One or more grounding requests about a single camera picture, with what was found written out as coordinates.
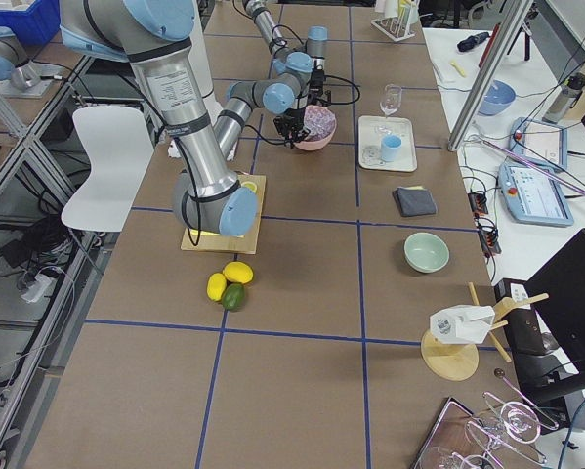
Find yellow lemon left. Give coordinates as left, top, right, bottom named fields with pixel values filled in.
left=206, top=272, right=228, bottom=302

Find light blue cup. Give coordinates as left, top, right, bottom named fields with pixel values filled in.
left=380, top=135, right=402, bottom=163

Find yellow small cup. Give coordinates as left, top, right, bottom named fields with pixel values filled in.
left=241, top=181, right=258, bottom=193

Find wooden cutting board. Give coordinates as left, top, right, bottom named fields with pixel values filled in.
left=181, top=173, right=267, bottom=254

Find white chair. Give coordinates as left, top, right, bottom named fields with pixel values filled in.
left=62, top=105, right=154, bottom=232

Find white paper cup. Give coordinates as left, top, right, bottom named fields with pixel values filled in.
left=430, top=305, right=495, bottom=345

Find aluminium frame post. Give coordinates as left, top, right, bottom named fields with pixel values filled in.
left=447, top=0, right=532, bottom=151

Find blue teach pendant far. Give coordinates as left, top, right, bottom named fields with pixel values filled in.
left=508, top=117, right=568, bottom=172

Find pink bowl of ice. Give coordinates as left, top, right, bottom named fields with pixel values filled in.
left=295, top=105, right=337, bottom=151

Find cream serving tray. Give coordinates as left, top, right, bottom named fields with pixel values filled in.
left=358, top=115, right=417, bottom=172

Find black monitor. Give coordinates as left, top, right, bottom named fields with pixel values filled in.
left=494, top=228, right=585, bottom=403

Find yellow plastic knife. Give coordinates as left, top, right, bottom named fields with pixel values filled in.
left=188, top=229, right=245, bottom=238

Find grey folded cloth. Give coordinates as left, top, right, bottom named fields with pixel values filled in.
left=393, top=187, right=438, bottom=217

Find hanging wine glass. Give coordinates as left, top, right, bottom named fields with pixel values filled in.
left=480, top=392, right=560, bottom=445

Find green ceramic bowl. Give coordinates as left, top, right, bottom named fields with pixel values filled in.
left=403, top=232, right=449, bottom=274

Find blue storage bin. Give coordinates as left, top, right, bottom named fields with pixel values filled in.
left=0, top=0, right=61, bottom=45

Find yellow lemon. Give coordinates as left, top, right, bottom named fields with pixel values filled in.
left=206, top=272, right=228, bottom=302
left=223, top=261, right=254, bottom=284

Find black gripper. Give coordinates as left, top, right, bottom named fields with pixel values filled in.
left=309, top=68, right=332, bottom=107
left=273, top=94, right=310, bottom=149

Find dark tray with glasses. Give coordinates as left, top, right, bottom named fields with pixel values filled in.
left=410, top=397, right=481, bottom=468

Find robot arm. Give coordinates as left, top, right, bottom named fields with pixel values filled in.
left=60, top=0, right=328, bottom=236
left=242, top=1, right=331, bottom=114

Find yellow lemon upper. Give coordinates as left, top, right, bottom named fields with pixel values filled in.
left=223, top=261, right=254, bottom=284

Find white dish rack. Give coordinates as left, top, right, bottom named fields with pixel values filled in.
left=371, top=0, right=419, bottom=42

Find wooden mug tree stand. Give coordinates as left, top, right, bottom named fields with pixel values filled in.
left=421, top=282, right=549, bottom=381

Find clear wine glass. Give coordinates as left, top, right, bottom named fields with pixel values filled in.
left=380, top=84, right=402, bottom=118

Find blue teach pendant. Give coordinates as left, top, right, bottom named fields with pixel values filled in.
left=498, top=162, right=574, bottom=227
left=508, top=117, right=568, bottom=172

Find blue bowl on desk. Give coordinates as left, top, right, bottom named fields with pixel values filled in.
left=478, top=80, right=517, bottom=116

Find blue teach pendant near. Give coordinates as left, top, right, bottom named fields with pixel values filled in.
left=498, top=162, right=574, bottom=227

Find green lime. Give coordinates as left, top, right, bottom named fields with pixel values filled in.
left=221, top=283, right=246, bottom=311

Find grey water bottle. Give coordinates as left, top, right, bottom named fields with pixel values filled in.
left=542, top=72, right=585, bottom=123

